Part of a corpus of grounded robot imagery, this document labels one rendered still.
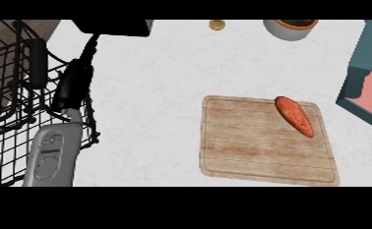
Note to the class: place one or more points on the small yellow-brown round thing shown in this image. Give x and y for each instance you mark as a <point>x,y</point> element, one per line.
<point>217,25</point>

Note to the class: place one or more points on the dark green plant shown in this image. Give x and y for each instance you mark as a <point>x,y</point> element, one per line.
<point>297,22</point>

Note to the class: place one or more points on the orange-red sweet potato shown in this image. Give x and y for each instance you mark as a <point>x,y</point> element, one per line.
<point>294,116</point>

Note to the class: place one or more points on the pale wooden cutting board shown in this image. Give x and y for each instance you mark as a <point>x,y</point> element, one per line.
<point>257,147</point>

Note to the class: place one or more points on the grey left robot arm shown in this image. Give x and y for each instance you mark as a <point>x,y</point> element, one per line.
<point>51,154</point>

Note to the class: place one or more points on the white pot with orange rim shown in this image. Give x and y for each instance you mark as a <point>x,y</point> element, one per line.
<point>290,33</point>

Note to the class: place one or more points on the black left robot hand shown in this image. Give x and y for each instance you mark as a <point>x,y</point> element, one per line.
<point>73,82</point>

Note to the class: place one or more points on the teal box with pink inside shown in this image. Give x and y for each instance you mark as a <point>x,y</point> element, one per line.
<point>356,85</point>

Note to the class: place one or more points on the black appliance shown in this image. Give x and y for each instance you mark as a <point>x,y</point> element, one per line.
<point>116,27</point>

